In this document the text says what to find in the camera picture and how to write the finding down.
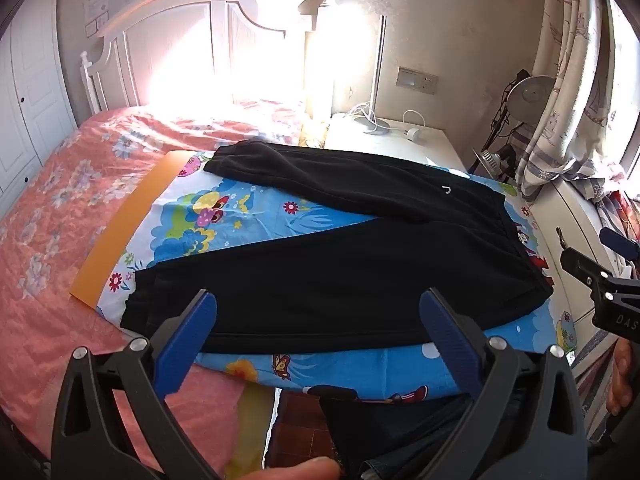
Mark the black pants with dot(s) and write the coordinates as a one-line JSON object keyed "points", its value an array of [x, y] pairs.
{"points": [[350, 270]]}

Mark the white nightstand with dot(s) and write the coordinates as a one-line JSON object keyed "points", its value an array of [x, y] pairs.
{"points": [[400, 147]]}

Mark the person's right hand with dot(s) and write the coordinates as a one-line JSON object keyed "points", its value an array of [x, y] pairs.
{"points": [[625, 380]]}

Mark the grey standing fan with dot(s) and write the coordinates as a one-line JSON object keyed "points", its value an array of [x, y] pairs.
{"points": [[530, 92]]}

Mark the grey wall socket panel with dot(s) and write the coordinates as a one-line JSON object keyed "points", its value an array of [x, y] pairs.
{"points": [[417, 80]]}

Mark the white bed headboard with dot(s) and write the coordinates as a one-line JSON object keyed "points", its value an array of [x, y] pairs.
{"points": [[200, 45]]}

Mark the pile of clothes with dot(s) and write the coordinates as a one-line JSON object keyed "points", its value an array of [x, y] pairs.
{"points": [[607, 195]]}

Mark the pink floral bedspread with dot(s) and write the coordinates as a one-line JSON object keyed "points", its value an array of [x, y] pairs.
{"points": [[55, 210]]}

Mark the person's left hand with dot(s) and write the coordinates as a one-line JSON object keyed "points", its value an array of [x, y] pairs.
{"points": [[300, 471]]}

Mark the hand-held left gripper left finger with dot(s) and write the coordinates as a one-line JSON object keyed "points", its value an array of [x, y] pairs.
{"points": [[192, 325]]}

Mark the person's dark clothing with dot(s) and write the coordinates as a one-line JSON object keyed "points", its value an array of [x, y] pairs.
{"points": [[390, 435]]}

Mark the printed light curtain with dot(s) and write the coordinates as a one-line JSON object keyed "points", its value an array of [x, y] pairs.
{"points": [[565, 85]]}

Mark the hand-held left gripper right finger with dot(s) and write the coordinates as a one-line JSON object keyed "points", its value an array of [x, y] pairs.
{"points": [[445, 330]]}

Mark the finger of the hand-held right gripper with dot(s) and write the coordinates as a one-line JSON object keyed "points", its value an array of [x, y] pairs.
{"points": [[582, 265], [617, 242]]}

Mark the white dresser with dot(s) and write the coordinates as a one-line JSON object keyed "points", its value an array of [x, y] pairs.
{"points": [[570, 240]]}

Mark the blue cartoon printed sheet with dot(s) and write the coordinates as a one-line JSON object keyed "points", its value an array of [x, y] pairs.
{"points": [[210, 215]]}

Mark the white wardrobe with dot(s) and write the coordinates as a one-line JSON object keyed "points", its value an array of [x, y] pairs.
{"points": [[25, 95]]}

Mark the white paper wall notice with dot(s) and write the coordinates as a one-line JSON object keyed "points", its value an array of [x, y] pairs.
{"points": [[96, 5]]}

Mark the orange board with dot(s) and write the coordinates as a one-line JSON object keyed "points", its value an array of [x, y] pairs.
{"points": [[120, 240]]}

